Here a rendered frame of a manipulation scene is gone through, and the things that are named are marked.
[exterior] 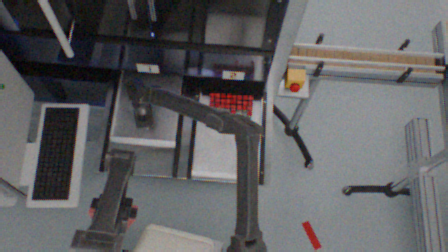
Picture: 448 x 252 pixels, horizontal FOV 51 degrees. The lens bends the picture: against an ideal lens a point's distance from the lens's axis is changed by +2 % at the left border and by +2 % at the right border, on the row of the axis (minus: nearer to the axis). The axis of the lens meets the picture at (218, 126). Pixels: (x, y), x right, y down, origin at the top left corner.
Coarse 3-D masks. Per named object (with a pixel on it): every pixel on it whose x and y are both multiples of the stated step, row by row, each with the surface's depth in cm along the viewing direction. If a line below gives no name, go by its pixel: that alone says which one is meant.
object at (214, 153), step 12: (204, 96) 196; (252, 120) 193; (204, 132) 190; (216, 132) 190; (204, 144) 188; (216, 144) 188; (228, 144) 188; (204, 156) 186; (216, 156) 186; (228, 156) 186; (192, 168) 181; (204, 168) 184; (216, 168) 184; (228, 168) 185
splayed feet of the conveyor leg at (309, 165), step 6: (276, 108) 282; (276, 114) 280; (282, 114) 278; (282, 120) 277; (288, 120) 276; (288, 132) 272; (294, 132) 272; (294, 138) 273; (300, 138) 272; (300, 144) 271; (300, 150) 273; (306, 150) 272; (306, 156) 272; (306, 162) 275; (312, 162) 272; (306, 168) 277; (312, 168) 277
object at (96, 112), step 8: (40, 104) 226; (32, 112) 236; (40, 112) 236; (96, 112) 230; (32, 120) 247; (88, 120) 241; (96, 120) 240; (32, 128) 258; (88, 128) 252; (96, 128) 251; (32, 136) 270; (88, 136) 266; (96, 136) 262
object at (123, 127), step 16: (144, 80) 198; (160, 80) 198; (176, 80) 199; (128, 112) 192; (160, 112) 193; (176, 112) 193; (112, 128) 187; (128, 128) 190; (160, 128) 190; (176, 128) 187
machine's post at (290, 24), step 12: (288, 0) 141; (300, 0) 139; (288, 12) 145; (300, 12) 145; (288, 24) 151; (300, 24) 151; (288, 36) 157; (276, 48) 165; (288, 48) 164; (276, 60) 172; (276, 72) 180; (264, 84) 195; (276, 84) 189
